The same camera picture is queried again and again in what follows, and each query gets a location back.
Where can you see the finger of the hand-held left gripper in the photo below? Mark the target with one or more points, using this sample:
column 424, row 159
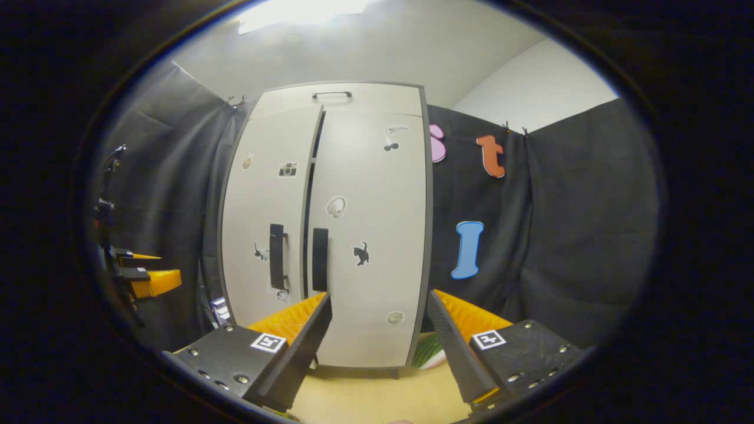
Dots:
column 132, row 260
column 156, row 281

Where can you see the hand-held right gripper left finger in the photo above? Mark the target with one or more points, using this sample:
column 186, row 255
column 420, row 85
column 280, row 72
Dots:
column 303, row 347

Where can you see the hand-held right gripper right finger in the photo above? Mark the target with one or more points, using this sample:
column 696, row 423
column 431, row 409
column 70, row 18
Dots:
column 456, row 347

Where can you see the white cabinet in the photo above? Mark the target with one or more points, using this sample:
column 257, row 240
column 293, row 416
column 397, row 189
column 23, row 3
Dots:
column 430, row 224

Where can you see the watermelon slice toy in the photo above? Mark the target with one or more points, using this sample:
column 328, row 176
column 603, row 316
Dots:
column 429, row 353

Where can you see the black backdrop cloth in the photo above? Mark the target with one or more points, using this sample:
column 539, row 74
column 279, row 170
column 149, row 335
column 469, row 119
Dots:
column 589, row 235

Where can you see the ceiling light panel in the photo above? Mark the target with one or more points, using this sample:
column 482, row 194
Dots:
column 306, row 12

